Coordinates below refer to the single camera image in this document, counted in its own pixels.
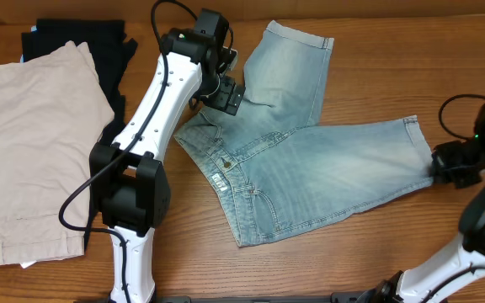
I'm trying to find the beige folded shorts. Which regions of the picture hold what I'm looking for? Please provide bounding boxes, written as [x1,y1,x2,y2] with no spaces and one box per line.
[0,40,115,268]

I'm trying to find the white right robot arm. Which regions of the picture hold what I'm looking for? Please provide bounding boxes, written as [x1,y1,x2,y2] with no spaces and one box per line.
[356,97,485,303]

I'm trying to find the black folded garment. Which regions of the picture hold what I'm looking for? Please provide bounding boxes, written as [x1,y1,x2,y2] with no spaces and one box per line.
[0,19,139,253]

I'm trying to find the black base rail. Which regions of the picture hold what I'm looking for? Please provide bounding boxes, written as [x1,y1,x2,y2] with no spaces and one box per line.
[73,290,448,303]

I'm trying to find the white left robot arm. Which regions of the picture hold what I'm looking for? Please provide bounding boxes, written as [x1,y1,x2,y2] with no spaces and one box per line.
[89,9,244,302]

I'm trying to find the light blue denim shorts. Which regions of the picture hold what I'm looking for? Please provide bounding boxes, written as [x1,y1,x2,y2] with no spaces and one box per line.
[175,22,433,247]

